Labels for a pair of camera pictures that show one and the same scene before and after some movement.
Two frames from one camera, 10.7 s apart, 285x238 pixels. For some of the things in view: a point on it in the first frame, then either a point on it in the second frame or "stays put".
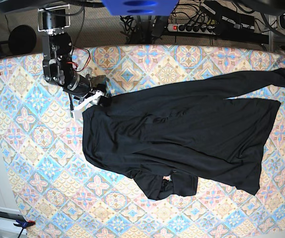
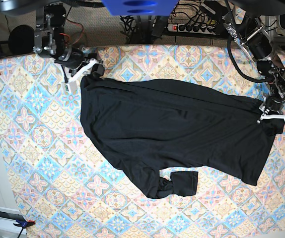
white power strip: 191,28 stays put
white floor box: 5,217 stays put
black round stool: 22,39 stays put
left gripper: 98,89 -> 74,59
